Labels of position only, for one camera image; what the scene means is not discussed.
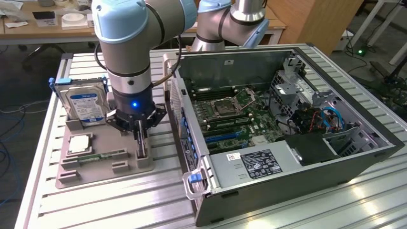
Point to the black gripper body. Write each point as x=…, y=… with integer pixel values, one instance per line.
x=134, y=105

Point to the low-profile graphics card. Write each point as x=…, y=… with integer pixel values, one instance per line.
x=142, y=150

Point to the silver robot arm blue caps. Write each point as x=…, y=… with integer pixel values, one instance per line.
x=127, y=47

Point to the hard disk blue carrier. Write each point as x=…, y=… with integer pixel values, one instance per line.
x=84, y=102

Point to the green RAM stick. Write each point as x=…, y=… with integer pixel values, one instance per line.
x=99, y=156

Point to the silver CPU chip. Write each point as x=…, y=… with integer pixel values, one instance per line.
x=79, y=144

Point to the grey parts rack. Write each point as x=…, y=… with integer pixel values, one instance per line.
x=104, y=171

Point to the blue expansion slot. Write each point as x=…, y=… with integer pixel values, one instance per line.
x=220, y=138

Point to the CPU socket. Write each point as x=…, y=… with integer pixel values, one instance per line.
x=226, y=107

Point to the metal socket cover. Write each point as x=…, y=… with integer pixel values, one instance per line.
x=246, y=97

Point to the green motherboard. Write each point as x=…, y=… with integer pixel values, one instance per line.
x=251, y=124

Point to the silver chipset heatsink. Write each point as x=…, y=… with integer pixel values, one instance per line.
x=259, y=140

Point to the black chair base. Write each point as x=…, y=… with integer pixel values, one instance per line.
x=42, y=51

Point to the plain white box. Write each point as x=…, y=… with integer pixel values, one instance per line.
x=90, y=21

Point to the grey power supply unit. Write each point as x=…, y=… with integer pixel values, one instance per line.
x=263, y=162

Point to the white box with bowl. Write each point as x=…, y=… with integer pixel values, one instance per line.
x=75, y=21

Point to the wooden desk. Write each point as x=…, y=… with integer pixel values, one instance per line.
x=38, y=34

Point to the metal disk bay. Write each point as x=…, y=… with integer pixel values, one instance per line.
x=291, y=90

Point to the white box black top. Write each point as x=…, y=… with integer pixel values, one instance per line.
x=46, y=19

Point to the open black PC case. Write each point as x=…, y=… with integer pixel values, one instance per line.
x=286, y=181

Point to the wooden cabinet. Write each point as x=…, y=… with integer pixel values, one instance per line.
x=320, y=23

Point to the white table frame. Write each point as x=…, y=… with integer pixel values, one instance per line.
x=368, y=21

